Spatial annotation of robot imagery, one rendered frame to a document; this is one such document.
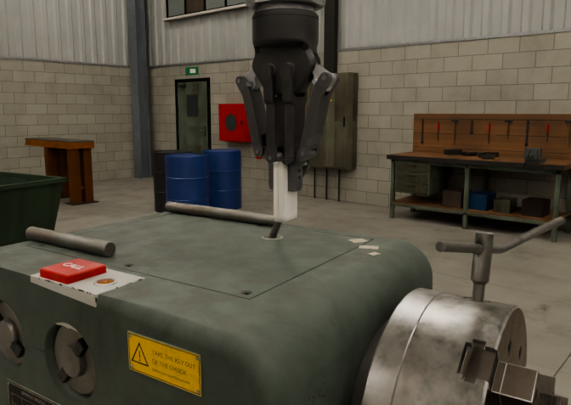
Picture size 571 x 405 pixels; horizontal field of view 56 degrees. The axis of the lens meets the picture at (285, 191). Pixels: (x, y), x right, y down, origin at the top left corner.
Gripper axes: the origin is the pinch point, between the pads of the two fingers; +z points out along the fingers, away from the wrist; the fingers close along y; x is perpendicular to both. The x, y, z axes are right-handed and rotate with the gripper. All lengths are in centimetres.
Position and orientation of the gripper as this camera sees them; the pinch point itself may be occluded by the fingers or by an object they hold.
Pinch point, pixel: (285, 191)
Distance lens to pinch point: 62.7
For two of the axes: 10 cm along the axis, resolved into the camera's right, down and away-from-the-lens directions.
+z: 0.0, 9.9, 1.5
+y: 8.4, 0.8, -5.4
